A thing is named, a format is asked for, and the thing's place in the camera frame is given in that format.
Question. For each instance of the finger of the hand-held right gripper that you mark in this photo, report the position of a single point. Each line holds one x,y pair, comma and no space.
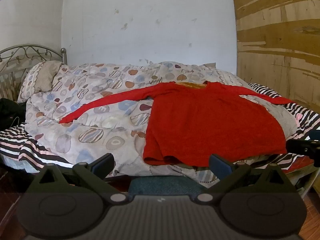
303,147

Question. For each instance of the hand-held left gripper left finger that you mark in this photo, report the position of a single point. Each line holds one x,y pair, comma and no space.
104,165

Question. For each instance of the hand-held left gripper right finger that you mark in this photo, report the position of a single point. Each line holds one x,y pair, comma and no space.
220,166

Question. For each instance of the red long-sleeved sweater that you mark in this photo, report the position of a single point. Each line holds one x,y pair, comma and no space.
212,127

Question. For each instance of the pink patterned cloth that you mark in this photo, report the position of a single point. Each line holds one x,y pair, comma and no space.
299,120

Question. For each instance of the spotted patterned quilt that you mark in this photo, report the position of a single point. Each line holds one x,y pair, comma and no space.
100,120

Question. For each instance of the teal cushion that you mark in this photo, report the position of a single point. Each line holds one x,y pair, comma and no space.
162,185

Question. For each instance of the black pink striped bed sheet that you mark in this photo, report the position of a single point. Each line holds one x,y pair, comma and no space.
25,150

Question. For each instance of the patterned pillow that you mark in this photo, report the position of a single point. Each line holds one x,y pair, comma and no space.
41,78

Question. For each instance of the worn wooden wardrobe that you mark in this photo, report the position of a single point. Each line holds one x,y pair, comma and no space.
277,42

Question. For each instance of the dark cloth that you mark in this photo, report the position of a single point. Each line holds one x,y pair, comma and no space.
11,110

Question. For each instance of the grey metal headboard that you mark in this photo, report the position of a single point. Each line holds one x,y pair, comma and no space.
20,55

